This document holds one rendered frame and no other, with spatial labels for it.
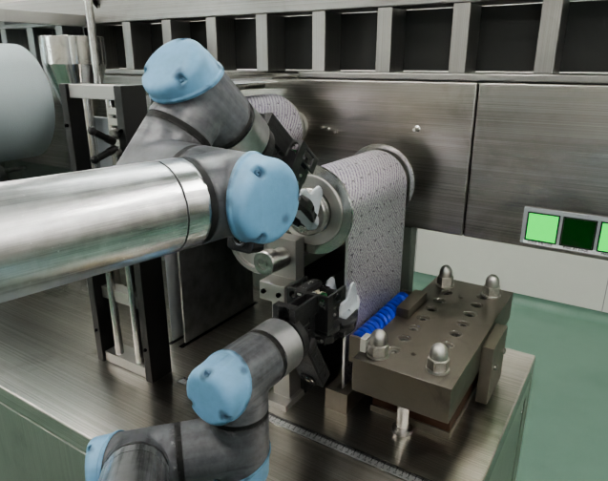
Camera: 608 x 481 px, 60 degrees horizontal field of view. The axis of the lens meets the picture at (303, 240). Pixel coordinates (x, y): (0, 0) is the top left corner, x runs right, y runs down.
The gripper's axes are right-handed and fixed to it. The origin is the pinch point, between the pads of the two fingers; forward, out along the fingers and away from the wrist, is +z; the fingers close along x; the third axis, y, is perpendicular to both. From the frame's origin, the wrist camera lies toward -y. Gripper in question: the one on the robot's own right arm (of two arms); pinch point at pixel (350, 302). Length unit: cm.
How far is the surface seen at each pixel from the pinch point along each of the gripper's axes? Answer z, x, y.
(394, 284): 18.5, -0.2, -3.5
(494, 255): 263, 31, -80
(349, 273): -1.1, -0.3, 5.7
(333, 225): -3.4, 1.7, 14.2
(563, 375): 187, -24, -109
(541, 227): 29.4, -23.9, 9.5
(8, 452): -29, 66, -41
